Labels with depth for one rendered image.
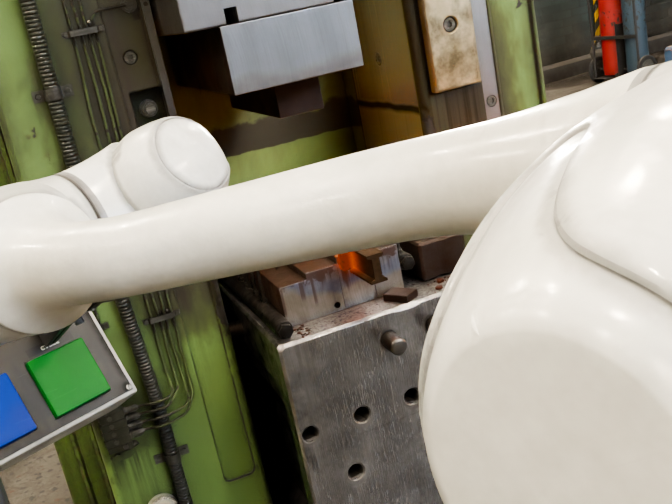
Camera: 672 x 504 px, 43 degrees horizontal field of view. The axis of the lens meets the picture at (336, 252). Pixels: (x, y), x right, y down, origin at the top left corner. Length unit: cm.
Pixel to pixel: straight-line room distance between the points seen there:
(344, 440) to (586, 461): 115
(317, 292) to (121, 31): 48
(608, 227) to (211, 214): 37
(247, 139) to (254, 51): 52
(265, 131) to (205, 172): 103
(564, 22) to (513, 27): 788
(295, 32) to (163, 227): 73
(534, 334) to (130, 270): 39
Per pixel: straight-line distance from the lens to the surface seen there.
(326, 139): 177
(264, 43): 122
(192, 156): 70
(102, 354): 110
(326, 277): 129
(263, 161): 173
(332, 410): 130
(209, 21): 120
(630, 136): 21
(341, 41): 126
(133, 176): 69
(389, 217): 50
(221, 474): 151
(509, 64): 156
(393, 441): 136
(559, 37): 939
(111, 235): 55
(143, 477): 148
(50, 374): 107
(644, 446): 18
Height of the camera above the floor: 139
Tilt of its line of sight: 17 degrees down
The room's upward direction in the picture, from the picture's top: 11 degrees counter-clockwise
